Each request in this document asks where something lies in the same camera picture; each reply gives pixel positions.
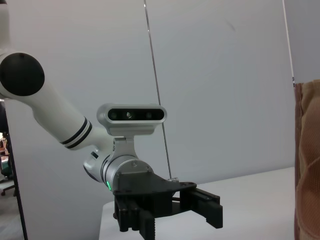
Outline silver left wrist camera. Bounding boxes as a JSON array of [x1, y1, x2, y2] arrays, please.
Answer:
[[96, 102, 168, 137]]

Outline black office chair base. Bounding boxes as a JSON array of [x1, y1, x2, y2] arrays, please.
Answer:
[[0, 172, 18, 197]]

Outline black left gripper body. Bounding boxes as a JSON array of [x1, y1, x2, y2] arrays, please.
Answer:
[[112, 171, 197, 219]]

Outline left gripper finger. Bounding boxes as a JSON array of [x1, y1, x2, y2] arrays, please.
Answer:
[[179, 187, 224, 229], [113, 194, 157, 240]]

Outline khaki canvas food bag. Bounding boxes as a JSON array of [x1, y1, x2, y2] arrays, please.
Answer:
[[292, 79, 320, 240]]

